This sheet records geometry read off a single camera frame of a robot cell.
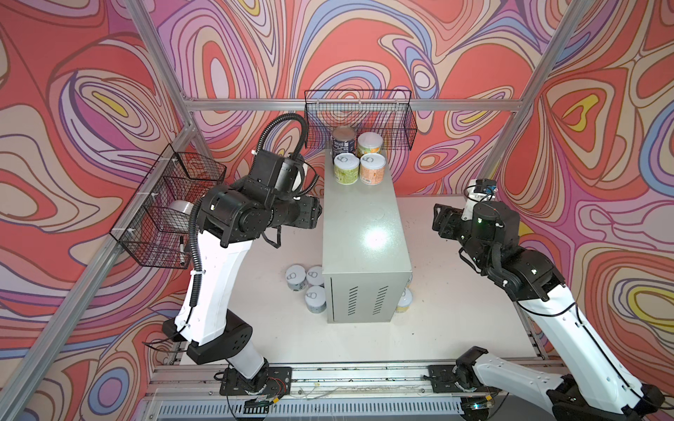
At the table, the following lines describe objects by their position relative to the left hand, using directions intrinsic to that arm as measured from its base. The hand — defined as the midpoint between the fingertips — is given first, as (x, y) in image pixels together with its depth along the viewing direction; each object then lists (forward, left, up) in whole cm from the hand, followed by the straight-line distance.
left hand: (313, 204), depth 60 cm
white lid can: (0, +9, -36) cm, 37 cm away
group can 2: (-9, -27, -37) cm, 47 cm away
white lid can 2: (-8, +2, -37) cm, 38 cm away
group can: (-1, -30, -37) cm, 48 cm away
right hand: (+1, -34, -5) cm, 34 cm away
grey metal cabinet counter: (-13, -12, -8) cm, 19 cm away
